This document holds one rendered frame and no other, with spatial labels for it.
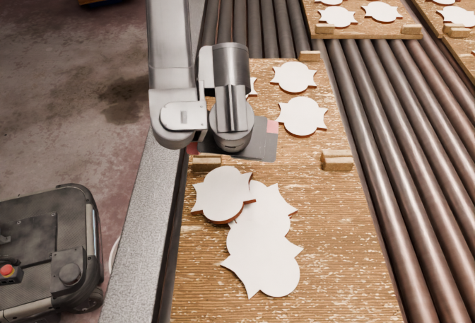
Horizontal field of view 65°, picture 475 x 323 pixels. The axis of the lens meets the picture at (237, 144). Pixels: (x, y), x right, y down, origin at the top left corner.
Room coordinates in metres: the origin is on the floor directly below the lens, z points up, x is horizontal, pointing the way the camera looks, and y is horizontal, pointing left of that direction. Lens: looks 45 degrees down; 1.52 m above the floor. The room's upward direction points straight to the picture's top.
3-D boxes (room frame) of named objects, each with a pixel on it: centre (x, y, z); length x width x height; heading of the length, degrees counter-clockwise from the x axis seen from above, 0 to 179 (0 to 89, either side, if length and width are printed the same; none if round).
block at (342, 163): (0.51, -0.21, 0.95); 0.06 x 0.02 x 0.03; 90
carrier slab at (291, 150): (0.73, -0.07, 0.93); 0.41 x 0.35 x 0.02; 0
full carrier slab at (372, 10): (1.27, -0.41, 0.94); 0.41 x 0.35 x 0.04; 179
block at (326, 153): (0.54, -0.21, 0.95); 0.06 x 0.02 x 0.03; 90
